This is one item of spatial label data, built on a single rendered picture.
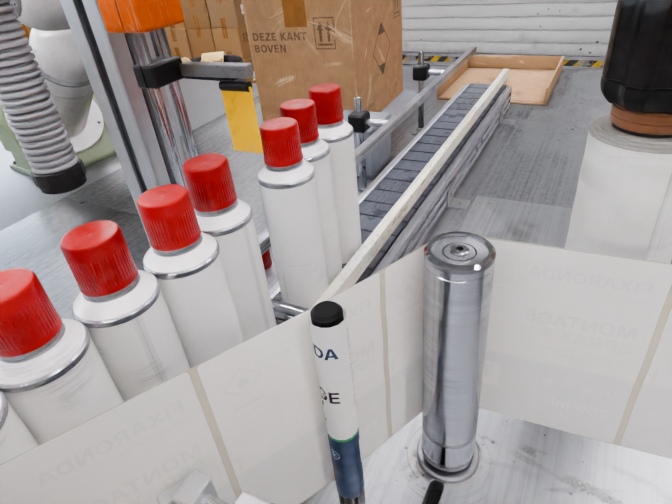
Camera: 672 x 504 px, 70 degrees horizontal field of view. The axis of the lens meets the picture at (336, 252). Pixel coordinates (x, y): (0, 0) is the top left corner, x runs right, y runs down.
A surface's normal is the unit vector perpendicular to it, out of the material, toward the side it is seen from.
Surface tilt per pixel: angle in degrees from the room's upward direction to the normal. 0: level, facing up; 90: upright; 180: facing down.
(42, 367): 45
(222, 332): 90
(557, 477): 0
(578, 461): 0
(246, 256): 90
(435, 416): 90
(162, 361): 90
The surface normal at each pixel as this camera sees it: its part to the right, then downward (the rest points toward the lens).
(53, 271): -0.09, -0.83
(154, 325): 0.91, 0.15
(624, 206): -0.59, 0.51
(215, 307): 0.78, 0.29
